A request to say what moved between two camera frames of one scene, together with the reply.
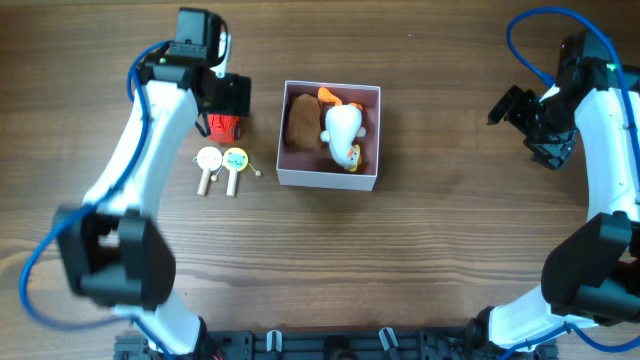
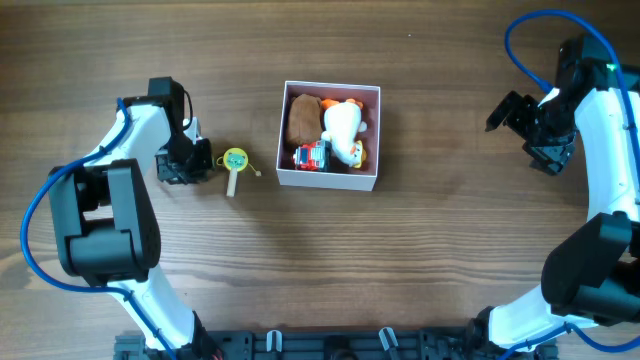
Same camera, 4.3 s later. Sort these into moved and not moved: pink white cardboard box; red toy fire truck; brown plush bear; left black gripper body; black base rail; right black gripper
Moved: left black gripper body; red toy fire truck
Not moved: pink white cardboard box; right black gripper; brown plush bear; black base rail
